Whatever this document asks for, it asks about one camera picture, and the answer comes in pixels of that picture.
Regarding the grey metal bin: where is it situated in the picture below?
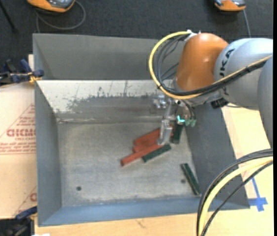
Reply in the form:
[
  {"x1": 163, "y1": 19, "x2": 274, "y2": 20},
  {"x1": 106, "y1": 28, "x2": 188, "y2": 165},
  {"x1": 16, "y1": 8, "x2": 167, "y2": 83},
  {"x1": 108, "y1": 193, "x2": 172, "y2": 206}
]
[{"x1": 32, "y1": 32, "x2": 250, "y2": 227}]

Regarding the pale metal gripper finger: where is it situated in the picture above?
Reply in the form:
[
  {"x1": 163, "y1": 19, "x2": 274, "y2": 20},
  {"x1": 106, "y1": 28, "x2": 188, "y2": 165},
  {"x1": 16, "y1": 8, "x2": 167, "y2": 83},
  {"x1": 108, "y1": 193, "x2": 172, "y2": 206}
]
[
  {"x1": 156, "y1": 120, "x2": 168, "y2": 146},
  {"x1": 165, "y1": 125, "x2": 174, "y2": 144}
]

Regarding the black cylinder on white bracket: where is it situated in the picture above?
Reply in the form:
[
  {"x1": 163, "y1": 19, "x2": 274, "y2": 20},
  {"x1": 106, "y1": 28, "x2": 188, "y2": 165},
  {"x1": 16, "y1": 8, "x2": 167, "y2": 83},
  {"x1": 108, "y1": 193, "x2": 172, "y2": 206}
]
[{"x1": 210, "y1": 98, "x2": 229, "y2": 109}]

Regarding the dark green flat block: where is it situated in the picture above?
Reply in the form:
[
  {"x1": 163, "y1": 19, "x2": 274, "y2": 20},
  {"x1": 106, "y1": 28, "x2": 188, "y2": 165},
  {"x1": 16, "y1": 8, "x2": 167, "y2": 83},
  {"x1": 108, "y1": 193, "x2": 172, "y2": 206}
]
[
  {"x1": 171, "y1": 122, "x2": 184, "y2": 145},
  {"x1": 141, "y1": 144, "x2": 172, "y2": 163},
  {"x1": 180, "y1": 163, "x2": 202, "y2": 196}
]

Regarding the red-brown flat block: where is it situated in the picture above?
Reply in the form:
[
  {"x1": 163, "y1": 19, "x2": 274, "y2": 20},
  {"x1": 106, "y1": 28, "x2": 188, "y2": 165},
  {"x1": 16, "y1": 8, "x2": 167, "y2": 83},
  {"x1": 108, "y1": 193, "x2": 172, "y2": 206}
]
[
  {"x1": 133, "y1": 128, "x2": 162, "y2": 147},
  {"x1": 131, "y1": 143, "x2": 164, "y2": 154},
  {"x1": 120, "y1": 147, "x2": 159, "y2": 167}
]

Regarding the brown cardboard board, red print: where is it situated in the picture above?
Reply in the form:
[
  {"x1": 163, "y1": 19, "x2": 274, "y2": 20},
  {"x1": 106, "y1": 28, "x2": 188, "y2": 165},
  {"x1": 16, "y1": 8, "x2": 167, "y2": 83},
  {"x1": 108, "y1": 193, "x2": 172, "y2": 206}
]
[{"x1": 0, "y1": 86, "x2": 38, "y2": 221}]

